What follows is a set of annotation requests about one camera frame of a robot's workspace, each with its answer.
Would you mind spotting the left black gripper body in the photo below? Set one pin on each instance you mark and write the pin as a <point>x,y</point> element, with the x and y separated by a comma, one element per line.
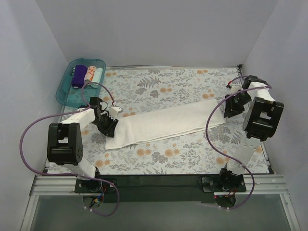
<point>108,124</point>

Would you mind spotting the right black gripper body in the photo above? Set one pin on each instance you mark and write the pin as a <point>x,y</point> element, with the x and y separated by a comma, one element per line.
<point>231,106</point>

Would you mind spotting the white towel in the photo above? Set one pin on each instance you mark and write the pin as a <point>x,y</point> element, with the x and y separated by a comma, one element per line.
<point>162,124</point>

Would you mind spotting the purple towel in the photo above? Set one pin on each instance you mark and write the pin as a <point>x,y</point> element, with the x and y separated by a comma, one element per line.
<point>78,77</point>

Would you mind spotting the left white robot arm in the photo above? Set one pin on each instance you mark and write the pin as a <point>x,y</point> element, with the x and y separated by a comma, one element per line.
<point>65,146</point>

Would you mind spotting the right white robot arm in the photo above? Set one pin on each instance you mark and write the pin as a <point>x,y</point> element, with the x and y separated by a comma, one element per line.
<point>260,123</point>

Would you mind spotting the mint rolled towel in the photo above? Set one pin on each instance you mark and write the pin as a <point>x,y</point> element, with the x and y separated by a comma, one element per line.
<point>97,77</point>

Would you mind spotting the teal plastic tray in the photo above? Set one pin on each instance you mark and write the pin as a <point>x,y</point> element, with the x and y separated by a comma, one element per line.
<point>66,94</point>

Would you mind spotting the orange patterned rolled towel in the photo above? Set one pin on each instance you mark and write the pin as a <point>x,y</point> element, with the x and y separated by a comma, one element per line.
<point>89,74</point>

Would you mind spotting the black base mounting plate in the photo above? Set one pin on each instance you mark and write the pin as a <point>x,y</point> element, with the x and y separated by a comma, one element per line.
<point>158,188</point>

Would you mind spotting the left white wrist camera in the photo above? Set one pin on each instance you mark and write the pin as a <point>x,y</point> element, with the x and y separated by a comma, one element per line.
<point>114,112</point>

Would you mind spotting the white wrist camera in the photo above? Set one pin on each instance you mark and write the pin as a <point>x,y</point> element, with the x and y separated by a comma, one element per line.
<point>234,87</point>
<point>114,112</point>

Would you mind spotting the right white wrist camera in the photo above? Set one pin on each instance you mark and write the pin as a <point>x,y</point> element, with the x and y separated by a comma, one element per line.
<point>234,87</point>

